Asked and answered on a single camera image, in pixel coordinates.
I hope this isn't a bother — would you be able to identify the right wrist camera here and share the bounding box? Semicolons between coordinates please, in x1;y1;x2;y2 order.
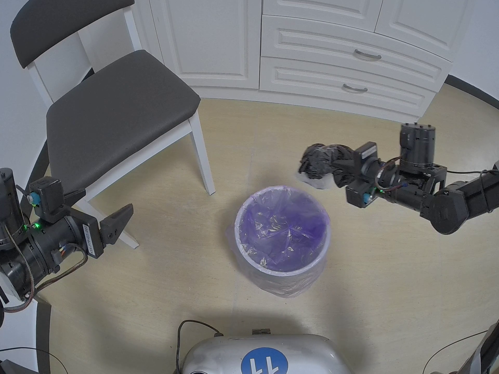
346;181;380;209

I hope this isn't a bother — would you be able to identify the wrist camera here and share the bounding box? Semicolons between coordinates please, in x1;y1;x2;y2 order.
28;177;65;223
346;181;380;209

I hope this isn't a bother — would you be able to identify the purple plastic bag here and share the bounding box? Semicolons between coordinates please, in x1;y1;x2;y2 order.
226;185;333;298

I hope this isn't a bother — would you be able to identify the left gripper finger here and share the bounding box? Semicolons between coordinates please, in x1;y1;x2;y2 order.
99;204;134;246
62;187;87;209

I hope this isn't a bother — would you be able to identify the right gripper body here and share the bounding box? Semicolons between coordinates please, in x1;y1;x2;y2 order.
353;142;400;196

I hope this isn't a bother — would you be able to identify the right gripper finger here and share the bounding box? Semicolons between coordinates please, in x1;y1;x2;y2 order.
331;158;358;175

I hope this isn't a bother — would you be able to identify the black plastic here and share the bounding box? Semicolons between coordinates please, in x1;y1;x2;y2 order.
298;143;359;189

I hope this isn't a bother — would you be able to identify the white wardrobe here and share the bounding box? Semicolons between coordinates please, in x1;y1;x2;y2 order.
133;0;478;125

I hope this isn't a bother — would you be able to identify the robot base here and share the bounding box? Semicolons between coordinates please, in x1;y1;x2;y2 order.
183;328;347;374

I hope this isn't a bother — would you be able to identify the white chair with grey seat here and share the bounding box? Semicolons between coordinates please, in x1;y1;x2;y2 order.
10;0;216;250

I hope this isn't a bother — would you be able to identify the black cable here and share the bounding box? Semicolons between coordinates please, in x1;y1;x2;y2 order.
0;347;67;374
423;330;488;374
176;320;224;374

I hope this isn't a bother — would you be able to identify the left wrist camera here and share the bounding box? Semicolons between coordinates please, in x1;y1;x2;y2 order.
28;177;65;223

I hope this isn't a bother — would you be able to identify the white trash bin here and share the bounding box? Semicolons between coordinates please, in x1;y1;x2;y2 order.
234;185;333;279

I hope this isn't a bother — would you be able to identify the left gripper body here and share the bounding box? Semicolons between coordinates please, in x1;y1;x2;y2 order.
29;208;104;276

